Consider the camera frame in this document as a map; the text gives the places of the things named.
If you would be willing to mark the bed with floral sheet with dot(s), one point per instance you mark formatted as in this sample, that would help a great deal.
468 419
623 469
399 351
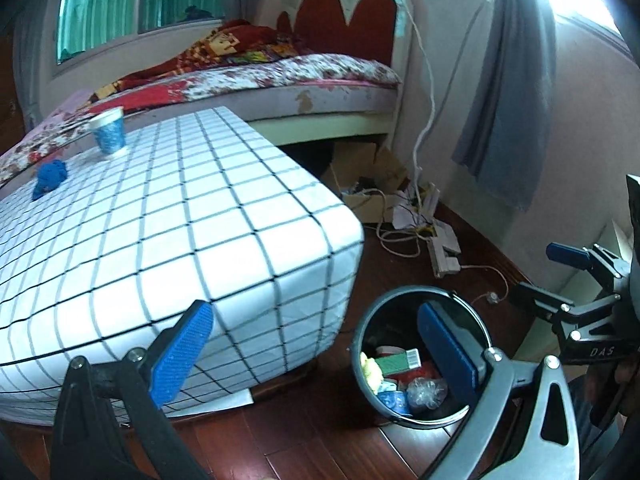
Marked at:
192 87

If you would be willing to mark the green white carton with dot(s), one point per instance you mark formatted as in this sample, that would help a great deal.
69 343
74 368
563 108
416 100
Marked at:
399 363

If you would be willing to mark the cardboard box under bed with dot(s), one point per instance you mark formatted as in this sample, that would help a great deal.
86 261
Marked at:
367 179

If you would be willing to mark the grey curtain right side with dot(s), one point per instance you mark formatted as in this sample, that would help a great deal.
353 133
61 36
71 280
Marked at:
504 141

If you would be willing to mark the red patterned blanket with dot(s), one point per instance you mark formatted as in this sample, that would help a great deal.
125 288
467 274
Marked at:
232 44

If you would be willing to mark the clear plastic bag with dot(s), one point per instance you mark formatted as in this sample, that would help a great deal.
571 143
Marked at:
426 394

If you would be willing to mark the black trash bucket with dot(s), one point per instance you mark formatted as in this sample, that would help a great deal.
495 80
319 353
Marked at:
392 320

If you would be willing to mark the red heart-shaped headboard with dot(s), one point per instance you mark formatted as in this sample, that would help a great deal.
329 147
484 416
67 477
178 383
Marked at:
375 30

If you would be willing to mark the pink bed sheet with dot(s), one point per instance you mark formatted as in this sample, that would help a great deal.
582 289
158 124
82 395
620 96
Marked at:
70 106

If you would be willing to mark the white power strip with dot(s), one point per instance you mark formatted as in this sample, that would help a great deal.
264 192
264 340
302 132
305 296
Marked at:
444 249

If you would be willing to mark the red paper cup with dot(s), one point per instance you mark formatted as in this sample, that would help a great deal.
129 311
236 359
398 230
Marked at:
388 351

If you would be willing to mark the person's right hand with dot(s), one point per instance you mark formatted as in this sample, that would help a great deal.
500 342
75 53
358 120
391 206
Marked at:
612 389

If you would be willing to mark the light blue knotted cloth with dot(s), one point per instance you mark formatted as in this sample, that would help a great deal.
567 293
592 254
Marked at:
387 386

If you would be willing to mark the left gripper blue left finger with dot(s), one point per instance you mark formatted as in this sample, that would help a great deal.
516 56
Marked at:
174 352

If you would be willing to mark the blue patterned paper cup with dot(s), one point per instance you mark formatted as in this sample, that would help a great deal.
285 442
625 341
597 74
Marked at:
109 130

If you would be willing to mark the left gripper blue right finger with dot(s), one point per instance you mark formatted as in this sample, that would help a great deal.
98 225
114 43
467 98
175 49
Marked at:
455 352

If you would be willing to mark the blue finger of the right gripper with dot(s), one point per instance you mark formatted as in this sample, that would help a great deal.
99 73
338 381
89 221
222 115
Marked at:
537 299
576 258

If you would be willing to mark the red plastic bag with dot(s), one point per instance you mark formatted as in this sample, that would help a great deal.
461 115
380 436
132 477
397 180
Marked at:
426 371

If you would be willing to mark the yellow knotted cloth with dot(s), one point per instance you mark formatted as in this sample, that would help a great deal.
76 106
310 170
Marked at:
372 373

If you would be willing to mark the white grid tablecloth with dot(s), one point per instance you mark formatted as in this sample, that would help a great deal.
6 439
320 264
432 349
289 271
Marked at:
198 207

